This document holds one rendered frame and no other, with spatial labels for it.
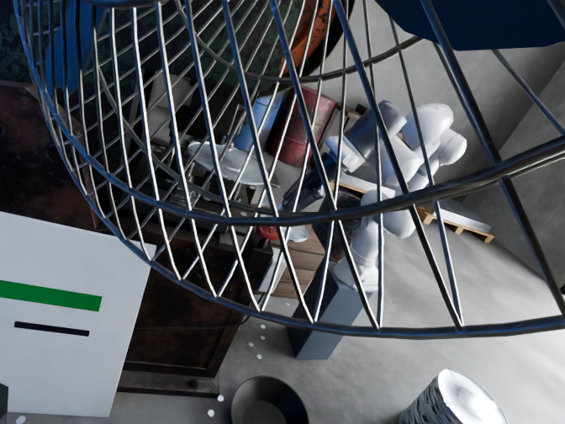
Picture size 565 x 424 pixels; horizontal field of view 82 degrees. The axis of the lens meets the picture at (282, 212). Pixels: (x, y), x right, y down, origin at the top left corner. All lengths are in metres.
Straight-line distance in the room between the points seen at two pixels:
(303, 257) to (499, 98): 4.72
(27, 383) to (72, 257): 0.42
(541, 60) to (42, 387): 6.23
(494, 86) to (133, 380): 5.54
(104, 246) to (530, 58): 5.81
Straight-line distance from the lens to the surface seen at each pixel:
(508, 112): 6.15
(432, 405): 1.60
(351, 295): 1.44
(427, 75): 5.17
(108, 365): 1.19
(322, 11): 1.43
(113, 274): 1.01
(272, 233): 0.85
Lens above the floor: 1.17
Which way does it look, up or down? 25 degrees down
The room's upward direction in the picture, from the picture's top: 25 degrees clockwise
